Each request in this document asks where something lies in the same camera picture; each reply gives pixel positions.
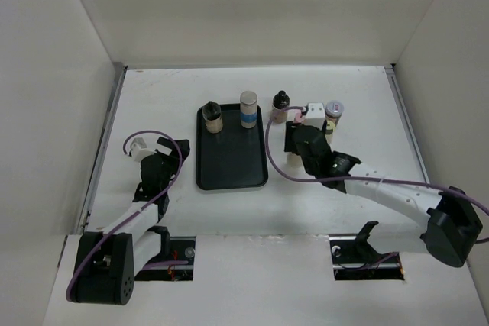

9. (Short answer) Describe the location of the black grinder-cap spice bottle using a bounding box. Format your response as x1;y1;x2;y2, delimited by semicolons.
202;101;223;134

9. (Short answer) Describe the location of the tall blue-band spice jar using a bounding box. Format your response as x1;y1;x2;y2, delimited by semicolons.
240;91;257;129

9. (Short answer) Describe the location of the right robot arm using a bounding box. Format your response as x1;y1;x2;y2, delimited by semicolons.
284;122;483;268

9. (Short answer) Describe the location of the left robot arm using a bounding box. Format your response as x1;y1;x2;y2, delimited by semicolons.
65;132;190;305

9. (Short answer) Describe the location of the yellow-cap spice bottle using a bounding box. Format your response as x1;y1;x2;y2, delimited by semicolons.
324;120;336;145

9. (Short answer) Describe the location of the pink-cap spice bottle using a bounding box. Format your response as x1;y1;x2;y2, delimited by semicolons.
293;112;303;124

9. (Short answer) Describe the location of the black knob-cap spice bottle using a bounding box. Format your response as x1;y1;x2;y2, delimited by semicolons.
270;90;290;124

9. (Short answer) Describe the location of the purple-lid spice jar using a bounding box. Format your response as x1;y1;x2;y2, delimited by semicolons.
325;100;345;125

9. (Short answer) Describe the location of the black plastic tray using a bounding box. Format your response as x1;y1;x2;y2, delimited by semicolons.
196;103;268;191

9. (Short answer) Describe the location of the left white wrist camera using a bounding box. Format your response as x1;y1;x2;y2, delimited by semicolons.
129;137;150;162

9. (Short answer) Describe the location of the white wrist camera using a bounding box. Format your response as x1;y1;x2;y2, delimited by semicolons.
129;137;150;162
302;102;325;130

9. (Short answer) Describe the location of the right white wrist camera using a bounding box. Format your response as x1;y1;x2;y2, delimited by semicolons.
302;102;325;130

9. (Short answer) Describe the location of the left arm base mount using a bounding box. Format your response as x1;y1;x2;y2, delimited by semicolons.
135;226;196;282

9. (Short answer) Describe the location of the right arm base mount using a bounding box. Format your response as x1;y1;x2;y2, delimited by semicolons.
329;221;404;281

